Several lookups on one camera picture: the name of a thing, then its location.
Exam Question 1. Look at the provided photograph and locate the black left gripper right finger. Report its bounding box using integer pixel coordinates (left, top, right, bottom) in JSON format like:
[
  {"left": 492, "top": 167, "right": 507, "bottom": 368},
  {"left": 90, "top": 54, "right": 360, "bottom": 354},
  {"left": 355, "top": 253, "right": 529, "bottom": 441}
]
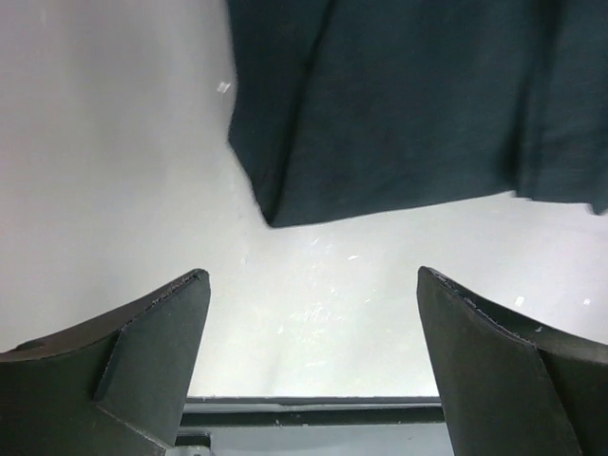
[{"left": 417, "top": 267, "right": 607, "bottom": 455}]

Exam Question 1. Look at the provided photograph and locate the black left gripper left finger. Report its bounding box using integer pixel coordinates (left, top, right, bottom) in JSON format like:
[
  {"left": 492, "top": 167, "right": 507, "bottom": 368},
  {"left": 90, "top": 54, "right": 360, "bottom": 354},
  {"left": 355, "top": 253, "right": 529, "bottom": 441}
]
[{"left": 1, "top": 269, "right": 211, "bottom": 455}]

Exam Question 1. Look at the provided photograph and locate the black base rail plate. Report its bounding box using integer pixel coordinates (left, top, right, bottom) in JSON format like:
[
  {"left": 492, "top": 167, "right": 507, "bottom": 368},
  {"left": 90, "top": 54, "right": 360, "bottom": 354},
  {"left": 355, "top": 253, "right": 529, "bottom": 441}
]
[{"left": 169, "top": 397, "right": 453, "bottom": 455}]

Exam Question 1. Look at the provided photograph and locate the black t-shirt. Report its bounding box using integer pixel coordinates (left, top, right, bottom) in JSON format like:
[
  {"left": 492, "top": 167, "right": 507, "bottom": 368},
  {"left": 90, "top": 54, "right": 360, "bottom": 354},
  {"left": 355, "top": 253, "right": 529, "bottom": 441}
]
[{"left": 227, "top": 0, "right": 607, "bottom": 228}]

